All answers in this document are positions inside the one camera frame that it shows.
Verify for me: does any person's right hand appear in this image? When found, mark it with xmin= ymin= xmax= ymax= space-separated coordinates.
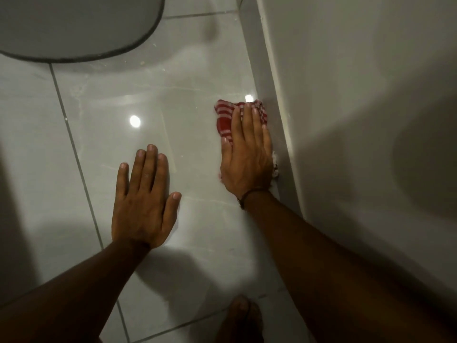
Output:
xmin=219 ymin=102 xmax=273 ymax=201

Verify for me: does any thin dark wrist bracelet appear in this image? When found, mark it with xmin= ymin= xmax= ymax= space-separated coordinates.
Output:
xmin=237 ymin=188 xmax=271 ymax=210

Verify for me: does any red white striped cloth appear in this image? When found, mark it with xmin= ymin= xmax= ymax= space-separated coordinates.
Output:
xmin=214 ymin=99 xmax=280 ymax=180

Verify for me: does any grey oval toilet base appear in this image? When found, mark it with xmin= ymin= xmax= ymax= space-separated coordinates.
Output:
xmin=0 ymin=0 xmax=166 ymax=63

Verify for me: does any person's right forearm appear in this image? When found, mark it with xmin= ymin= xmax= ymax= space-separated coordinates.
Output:
xmin=243 ymin=191 xmax=457 ymax=343

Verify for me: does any person's left hand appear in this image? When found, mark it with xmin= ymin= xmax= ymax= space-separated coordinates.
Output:
xmin=111 ymin=144 xmax=182 ymax=250

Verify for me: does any person's bare foot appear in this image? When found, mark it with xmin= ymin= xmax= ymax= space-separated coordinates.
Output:
xmin=214 ymin=295 xmax=265 ymax=343

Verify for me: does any person's left forearm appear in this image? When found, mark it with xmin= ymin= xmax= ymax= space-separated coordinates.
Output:
xmin=0 ymin=240 xmax=150 ymax=343

